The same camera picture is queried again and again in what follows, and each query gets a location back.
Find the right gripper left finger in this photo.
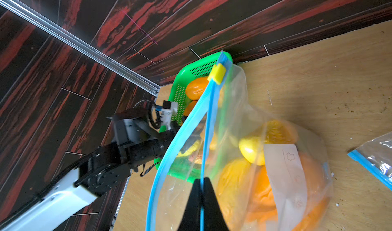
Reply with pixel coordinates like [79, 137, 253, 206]
[178, 179, 203, 231]

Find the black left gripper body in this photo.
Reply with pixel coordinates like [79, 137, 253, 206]
[111, 108, 180, 167]

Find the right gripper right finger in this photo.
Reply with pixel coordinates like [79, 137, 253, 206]
[202, 177, 229, 231]

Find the clear zip-top bag blue zipper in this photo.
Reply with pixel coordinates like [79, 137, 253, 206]
[146, 52, 332, 231]

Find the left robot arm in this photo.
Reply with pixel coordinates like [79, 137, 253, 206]
[1, 106, 180, 231]

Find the green plastic basket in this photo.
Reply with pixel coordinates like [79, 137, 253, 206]
[168, 51, 233, 184]

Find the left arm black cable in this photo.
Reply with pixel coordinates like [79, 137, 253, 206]
[133, 99, 163, 130]

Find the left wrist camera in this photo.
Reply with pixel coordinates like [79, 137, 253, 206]
[155, 100, 178, 129]

